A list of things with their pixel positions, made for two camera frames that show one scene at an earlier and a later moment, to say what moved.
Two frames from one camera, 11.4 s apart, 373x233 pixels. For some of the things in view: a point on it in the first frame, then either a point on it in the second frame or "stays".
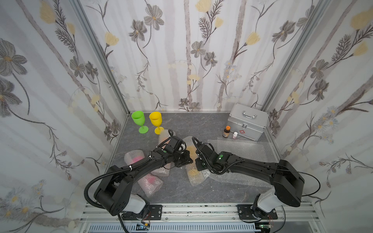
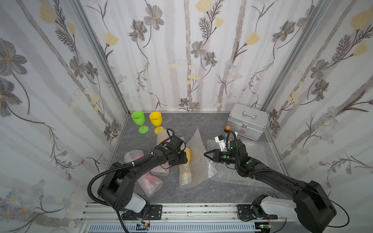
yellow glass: [156, 118] stays
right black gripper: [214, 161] to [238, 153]
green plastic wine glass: [138, 117] stays
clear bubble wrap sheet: [251, 149] stays
